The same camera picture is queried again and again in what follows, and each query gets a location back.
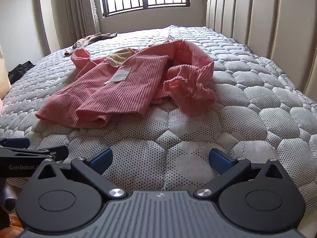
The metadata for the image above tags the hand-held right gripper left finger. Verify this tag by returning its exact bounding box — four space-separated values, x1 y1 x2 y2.
37 147 127 200

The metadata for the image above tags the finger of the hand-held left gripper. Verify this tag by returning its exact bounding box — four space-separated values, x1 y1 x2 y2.
37 145 69 162
0 137 30 150

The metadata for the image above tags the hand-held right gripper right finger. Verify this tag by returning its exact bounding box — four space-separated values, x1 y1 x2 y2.
193 148 285 200

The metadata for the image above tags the pink ribbed knit sweater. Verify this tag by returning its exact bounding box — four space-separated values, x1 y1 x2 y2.
35 40 216 129

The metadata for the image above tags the grey quilted mattress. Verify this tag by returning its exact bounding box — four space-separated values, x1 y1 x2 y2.
0 25 317 215

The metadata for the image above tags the dark cloth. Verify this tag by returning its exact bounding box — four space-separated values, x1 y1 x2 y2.
8 61 36 84

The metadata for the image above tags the beige cloth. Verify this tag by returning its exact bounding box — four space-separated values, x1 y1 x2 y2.
65 32 118 56

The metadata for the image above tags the grey curtain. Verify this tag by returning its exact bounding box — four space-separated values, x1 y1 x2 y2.
37 0 101 47

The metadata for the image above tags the beige padded headboard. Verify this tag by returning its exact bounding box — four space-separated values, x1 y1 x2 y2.
205 0 317 97

